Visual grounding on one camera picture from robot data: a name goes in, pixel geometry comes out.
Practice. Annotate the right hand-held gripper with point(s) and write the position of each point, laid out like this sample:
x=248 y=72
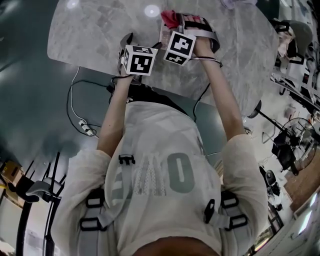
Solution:
x=180 y=47

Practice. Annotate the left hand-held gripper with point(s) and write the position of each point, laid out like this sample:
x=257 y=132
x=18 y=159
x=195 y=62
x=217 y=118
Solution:
x=138 y=62

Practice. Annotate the pink calculator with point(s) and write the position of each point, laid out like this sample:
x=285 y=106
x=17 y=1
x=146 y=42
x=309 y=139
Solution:
x=163 y=37

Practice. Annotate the pink cloth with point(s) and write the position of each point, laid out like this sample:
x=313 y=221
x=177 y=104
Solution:
x=170 y=18

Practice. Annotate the person's right forearm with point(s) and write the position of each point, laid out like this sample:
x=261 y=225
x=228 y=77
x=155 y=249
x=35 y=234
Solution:
x=222 y=100

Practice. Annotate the person's left forearm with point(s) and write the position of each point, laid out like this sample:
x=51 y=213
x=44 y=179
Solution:
x=115 y=117

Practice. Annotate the person's right hand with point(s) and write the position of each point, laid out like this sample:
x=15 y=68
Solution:
x=193 y=18

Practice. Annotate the thin wrist band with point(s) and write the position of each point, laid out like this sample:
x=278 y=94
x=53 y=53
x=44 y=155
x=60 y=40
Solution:
x=207 y=59

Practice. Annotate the person's black trousers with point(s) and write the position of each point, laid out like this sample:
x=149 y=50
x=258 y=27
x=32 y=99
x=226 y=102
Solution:
x=155 y=96

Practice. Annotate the white power strip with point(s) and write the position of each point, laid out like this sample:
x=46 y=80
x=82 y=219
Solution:
x=86 y=127

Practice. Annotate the black standing fan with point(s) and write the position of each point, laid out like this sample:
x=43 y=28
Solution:
x=287 y=147

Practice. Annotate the person's white printed shirt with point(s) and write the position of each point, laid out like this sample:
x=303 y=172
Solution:
x=155 y=200

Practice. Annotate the grey chair with black legs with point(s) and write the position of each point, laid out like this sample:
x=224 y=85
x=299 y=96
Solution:
x=40 y=188

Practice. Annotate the white metal frame rack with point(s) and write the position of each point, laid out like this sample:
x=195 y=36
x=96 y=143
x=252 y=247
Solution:
x=287 y=82

